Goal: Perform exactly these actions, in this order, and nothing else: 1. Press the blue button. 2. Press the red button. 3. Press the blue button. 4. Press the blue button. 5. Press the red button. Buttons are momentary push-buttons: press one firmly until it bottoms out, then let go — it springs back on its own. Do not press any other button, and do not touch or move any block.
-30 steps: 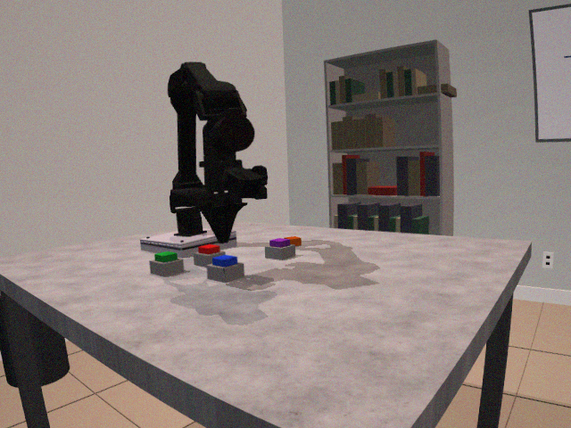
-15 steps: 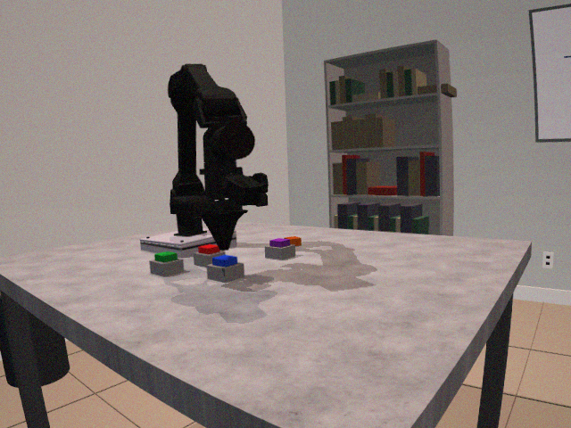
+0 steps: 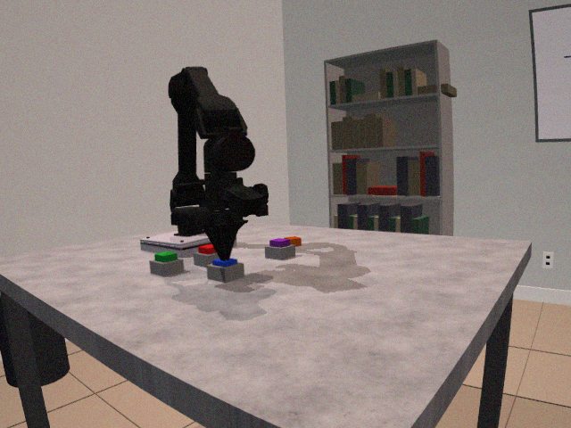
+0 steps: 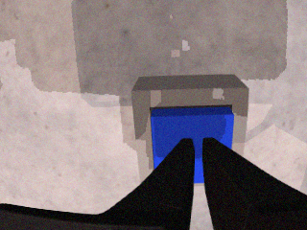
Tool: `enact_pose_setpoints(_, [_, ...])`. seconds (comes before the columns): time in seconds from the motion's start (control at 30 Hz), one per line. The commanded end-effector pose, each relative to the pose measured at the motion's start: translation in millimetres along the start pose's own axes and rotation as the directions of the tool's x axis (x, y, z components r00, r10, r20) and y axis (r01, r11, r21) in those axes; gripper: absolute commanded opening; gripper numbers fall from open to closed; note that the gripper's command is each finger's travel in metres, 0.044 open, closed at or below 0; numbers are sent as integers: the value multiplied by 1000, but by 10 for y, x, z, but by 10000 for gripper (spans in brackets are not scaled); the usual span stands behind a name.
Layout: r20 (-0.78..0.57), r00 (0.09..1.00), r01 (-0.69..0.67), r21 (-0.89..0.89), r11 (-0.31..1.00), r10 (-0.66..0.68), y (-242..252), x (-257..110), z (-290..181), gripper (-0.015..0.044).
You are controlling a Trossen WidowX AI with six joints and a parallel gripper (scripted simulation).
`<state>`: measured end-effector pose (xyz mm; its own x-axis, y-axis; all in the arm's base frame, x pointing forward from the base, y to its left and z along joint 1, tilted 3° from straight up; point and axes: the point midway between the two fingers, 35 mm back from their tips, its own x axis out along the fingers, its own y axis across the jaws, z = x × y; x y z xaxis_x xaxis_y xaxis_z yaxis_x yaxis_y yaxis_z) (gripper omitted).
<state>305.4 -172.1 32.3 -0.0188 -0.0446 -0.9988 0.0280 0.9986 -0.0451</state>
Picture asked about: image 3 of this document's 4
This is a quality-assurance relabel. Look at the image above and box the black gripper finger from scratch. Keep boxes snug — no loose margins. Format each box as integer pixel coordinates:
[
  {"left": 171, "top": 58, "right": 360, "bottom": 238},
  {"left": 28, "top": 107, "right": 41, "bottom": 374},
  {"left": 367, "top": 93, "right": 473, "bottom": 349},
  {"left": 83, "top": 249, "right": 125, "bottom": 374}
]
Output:
[
  {"left": 200, "top": 223, "right": 230, "bottom": 260},
  {"left": 225, "top": 220, "right": 248, "bottom": 260}
]

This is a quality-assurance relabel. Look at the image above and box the red button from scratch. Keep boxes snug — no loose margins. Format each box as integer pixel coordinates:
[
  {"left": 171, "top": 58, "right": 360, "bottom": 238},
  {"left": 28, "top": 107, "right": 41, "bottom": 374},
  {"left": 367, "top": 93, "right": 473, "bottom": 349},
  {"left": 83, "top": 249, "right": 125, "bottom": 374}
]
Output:
[{"left": 194, "top": 245, "right": 219, "bottom": 268}]

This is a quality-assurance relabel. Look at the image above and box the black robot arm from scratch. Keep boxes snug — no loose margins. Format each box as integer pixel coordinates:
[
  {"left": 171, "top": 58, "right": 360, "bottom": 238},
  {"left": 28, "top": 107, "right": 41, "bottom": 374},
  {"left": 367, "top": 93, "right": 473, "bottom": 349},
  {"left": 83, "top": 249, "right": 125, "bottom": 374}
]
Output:
[{"left": 168, "top": 66, "right": 269, "bottom": 218}]

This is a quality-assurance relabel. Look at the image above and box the small orange block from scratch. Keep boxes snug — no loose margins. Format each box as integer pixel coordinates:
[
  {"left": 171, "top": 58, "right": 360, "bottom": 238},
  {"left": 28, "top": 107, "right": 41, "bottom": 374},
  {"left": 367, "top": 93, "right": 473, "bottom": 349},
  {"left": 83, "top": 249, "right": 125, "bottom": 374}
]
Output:
[{"left": 284, "top": 236, "right": 302, "bottom": 246}]

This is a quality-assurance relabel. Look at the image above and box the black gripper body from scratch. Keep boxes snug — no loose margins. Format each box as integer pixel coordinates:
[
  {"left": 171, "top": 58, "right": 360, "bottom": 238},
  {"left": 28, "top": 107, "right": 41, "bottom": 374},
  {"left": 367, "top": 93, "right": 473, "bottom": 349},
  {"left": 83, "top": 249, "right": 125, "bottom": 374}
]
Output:
[{"left": 170, "top": 172, "right": 269, "bottom": 226}]

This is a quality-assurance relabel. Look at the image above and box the green button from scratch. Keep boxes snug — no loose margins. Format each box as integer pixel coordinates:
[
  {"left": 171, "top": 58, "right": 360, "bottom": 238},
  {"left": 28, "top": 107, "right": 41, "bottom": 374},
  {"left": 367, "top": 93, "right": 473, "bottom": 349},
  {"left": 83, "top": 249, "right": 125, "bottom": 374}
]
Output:
[{"left": 149, "top": 251, "right": 185, "bottom": 277}]

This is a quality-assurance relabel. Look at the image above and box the purple button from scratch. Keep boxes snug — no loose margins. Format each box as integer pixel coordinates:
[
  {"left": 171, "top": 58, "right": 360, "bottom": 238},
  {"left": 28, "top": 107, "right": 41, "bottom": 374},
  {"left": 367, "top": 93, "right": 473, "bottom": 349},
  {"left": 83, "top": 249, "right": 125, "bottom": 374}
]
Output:
[{"left": 265, "top": 238, "right": 295, "bottom": 260}]

